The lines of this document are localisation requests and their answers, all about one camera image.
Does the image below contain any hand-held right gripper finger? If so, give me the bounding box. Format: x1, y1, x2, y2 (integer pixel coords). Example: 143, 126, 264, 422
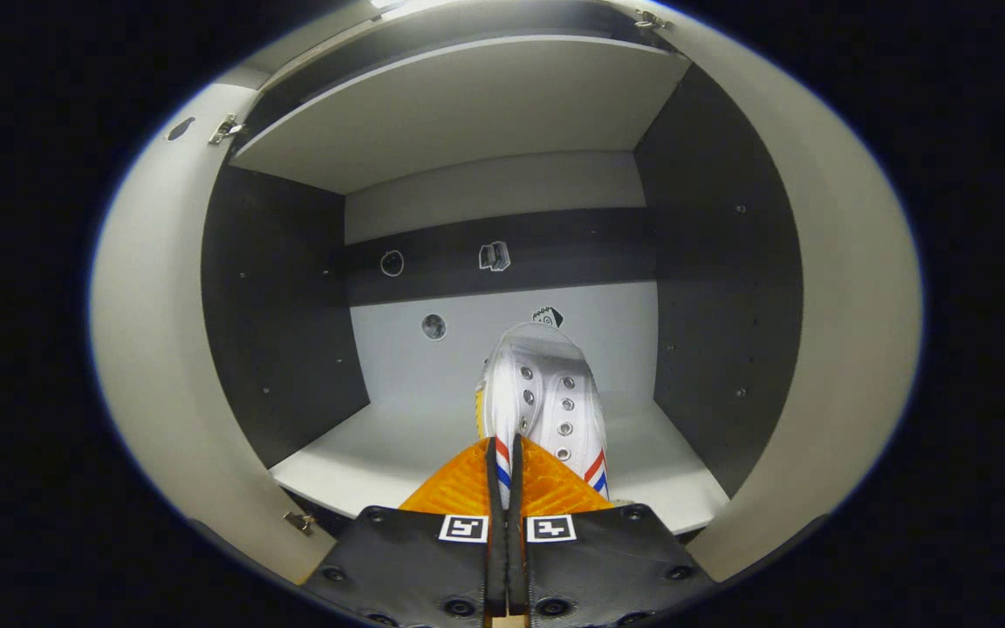
302, 436, 510, 628
508, 433, 717, 628

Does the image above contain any white striped canvas shoe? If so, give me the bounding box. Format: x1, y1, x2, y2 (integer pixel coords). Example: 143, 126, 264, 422
475, 321, 612, 511

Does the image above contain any grey shoe cabinet door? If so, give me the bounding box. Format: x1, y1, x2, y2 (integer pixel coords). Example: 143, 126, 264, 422
633, 0, 922, 581
88, 83, 338, 585

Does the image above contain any grey shoe cabinet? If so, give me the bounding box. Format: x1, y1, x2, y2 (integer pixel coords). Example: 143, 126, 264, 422
202, 0, 804, 537

